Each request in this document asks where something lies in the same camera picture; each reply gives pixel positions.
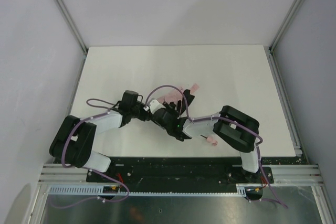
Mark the pink folding umbrella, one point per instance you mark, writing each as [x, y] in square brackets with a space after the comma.
[175, 97]

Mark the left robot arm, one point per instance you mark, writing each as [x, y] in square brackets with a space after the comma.
[74, 140]

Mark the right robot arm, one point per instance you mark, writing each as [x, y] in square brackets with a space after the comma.
[234, 127]

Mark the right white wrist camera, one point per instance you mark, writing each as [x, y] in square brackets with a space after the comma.
[153, 106]

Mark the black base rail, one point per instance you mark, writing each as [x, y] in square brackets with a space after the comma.
[181, 175]

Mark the left aluminium corner post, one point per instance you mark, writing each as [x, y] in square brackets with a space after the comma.
[71, 25]

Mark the aluminium corner post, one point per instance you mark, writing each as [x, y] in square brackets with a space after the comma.
[291, 14]
[71, 25]

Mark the right aluminium corner post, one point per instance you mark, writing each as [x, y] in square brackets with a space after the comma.
[291, 14]

